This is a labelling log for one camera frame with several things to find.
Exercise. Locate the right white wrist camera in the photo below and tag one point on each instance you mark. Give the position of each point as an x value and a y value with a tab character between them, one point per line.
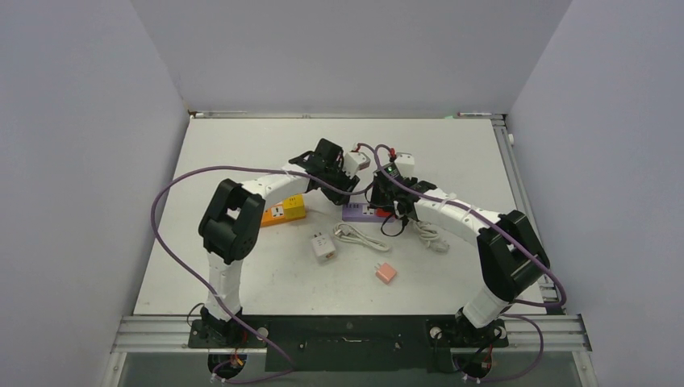
405	164

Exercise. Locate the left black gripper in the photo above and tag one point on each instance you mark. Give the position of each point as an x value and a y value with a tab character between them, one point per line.
346	180

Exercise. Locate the pink cube plug adapter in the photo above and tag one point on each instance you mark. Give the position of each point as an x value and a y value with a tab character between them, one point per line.
385	273

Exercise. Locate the white cube plug adapter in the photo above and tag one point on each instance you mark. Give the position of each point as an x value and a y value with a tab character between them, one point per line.
323	247

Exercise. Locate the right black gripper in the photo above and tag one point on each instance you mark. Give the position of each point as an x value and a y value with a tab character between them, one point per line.
379	200

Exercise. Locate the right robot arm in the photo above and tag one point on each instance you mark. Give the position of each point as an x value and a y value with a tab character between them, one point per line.
510	253

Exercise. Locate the yellow cube plug adapter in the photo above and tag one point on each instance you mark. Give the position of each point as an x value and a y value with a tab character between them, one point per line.
294	208

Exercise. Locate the aluminium frame rail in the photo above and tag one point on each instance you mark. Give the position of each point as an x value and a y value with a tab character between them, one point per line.
170	334

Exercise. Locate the red cube plug adapter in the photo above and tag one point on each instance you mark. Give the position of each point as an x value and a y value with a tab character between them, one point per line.
383	213

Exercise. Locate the purple power strip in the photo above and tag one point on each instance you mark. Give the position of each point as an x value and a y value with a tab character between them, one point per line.
361	212

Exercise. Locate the orange power strip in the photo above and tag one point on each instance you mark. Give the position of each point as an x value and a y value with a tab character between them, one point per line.
274	215

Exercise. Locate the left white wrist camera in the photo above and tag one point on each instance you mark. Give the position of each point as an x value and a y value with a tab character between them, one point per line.
354	162

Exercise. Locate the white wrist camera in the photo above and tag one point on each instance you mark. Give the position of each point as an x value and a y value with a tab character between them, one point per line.
405	164
354	162

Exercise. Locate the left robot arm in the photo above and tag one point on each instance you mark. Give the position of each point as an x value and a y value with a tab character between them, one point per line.
232	221

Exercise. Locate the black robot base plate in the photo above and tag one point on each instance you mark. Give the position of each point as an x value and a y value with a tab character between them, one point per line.
353	343

